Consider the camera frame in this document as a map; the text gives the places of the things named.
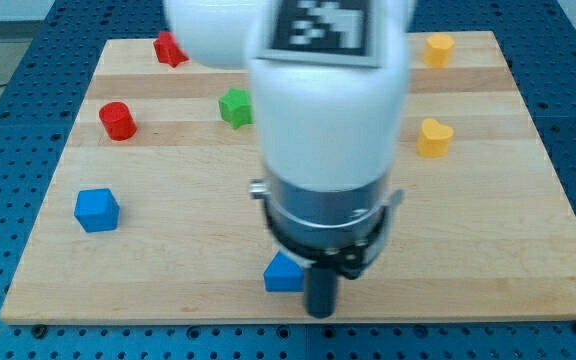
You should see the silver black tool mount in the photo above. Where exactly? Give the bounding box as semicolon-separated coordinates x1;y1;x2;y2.
249;171;404;280

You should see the green star block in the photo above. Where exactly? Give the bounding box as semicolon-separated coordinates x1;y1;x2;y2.
218;88;253;129

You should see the yellow heart block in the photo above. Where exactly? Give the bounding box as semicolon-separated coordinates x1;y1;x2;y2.
417;118;455;158

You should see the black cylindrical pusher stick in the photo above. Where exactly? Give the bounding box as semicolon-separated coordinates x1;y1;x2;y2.
303;265;338;319

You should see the red star block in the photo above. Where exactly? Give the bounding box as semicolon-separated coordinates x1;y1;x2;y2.
153;31;189;68

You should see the blue triangle block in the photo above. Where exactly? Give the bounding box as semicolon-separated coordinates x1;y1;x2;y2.
263;252;304;292

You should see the red cylinder block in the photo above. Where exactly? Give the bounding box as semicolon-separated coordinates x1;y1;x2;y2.
99;101;137;141

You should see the blue cube block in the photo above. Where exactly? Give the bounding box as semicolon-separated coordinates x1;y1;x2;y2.
74;188;120;233

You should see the black white fiducial marker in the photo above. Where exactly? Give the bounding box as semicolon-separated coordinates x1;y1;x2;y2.
256;0;384;68

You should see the wooden board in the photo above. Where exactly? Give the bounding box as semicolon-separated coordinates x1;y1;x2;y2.
0;31;576;326

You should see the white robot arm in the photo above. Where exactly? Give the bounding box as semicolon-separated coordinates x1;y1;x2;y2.
163;0;415;318

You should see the yellow hexagon block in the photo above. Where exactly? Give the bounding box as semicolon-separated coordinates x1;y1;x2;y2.
422;33;455;68

